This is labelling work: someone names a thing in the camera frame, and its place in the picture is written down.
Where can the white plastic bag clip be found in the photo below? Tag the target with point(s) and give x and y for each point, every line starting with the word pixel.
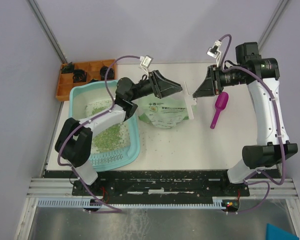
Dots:
pixel 189 101

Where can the orange wooden compartment tray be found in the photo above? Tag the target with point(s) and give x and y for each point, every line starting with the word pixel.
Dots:
pixel 65 82

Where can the green litter pellets pile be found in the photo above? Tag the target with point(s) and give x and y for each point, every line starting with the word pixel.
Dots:
pixel 113 138

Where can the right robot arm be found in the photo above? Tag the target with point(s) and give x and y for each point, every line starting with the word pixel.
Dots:
pixel 261 76

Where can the small circuit board with LEDs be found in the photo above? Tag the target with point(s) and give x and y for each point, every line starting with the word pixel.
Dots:
pixel 232 205

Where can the teal plastic litter box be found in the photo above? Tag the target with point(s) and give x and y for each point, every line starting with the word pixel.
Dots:
pixel 79 98

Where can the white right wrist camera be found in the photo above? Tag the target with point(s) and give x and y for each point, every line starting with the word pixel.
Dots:
pixel 215 52

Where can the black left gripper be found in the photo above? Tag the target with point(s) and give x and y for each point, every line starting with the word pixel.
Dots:
pixel 162 86

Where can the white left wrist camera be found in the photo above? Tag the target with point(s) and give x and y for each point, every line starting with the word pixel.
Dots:
pixel 145 62

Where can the blue foam pad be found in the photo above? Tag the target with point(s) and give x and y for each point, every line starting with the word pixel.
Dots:
pixel 275 233

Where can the black ring part in tray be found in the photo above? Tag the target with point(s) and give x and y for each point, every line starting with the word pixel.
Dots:
pixel 79 76

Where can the black mounting base plate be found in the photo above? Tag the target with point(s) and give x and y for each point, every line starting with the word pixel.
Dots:
pixel 161 187

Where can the magenta plastic litter scoop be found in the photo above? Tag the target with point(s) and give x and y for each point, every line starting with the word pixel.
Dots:
pixel 220 104

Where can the green cat litter bag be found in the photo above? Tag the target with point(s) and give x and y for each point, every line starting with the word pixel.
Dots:
pixel 164 113

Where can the black round part in tray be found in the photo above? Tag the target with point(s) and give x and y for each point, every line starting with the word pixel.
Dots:
pixel 107 71

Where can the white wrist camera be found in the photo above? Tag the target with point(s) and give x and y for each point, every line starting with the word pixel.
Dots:
pixel 215 52
pixel 145 62

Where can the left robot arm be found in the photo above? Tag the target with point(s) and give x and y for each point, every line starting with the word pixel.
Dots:
pixel 75 139

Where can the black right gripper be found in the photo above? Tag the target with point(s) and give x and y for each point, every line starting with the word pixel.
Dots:
pixel 206 89

